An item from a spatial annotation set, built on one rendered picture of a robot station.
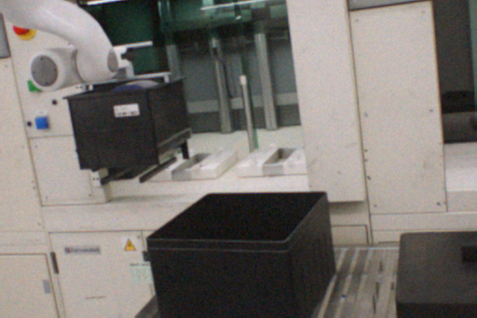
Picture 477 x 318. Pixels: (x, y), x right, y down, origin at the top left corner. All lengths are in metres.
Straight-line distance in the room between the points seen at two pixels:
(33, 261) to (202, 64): 1.03
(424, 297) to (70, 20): 0.78
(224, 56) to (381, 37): 1.12
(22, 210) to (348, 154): 0.93
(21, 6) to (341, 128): 0.69
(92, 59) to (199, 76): 1.25
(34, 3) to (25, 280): 0.94
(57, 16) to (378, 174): 0.76
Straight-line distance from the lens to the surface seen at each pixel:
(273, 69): 2.35
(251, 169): 1.69
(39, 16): 1.21
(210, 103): 2.43
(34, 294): 1.90
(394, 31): 1.37
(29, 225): 1.82
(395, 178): 1.42
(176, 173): 1.77
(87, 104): 1.48
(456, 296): 0.99
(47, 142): 1.72
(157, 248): 1.14
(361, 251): 1.42
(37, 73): 1.27
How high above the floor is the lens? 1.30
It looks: 11 degrees down
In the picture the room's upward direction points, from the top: 8 degrees counter-clockwise
